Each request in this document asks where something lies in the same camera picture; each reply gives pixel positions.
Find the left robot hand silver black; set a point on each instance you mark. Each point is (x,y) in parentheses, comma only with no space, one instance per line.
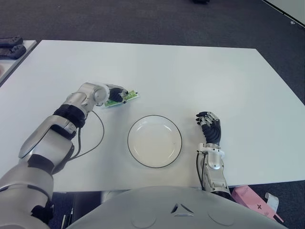
(115,94)

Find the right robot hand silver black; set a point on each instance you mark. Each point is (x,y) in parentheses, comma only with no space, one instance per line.
(213,132)

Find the green white toothpaste tube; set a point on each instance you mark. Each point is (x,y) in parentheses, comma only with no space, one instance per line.
(112,104)

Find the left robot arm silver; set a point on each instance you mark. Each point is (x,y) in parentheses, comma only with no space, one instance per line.
(47,133)

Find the white plate with black rim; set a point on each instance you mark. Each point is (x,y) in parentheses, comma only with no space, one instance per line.
(155,143)

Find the pink cardboard box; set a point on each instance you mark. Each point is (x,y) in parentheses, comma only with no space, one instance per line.
(249,196)

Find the grey robot torso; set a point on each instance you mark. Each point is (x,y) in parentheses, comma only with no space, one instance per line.
(176,207)

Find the white paper tag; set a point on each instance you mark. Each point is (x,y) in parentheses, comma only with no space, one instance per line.
(272,200)

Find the black game controller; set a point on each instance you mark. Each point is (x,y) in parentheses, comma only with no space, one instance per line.
(10,40)
(15,50)

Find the white side table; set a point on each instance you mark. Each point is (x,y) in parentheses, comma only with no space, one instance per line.
(8,68)

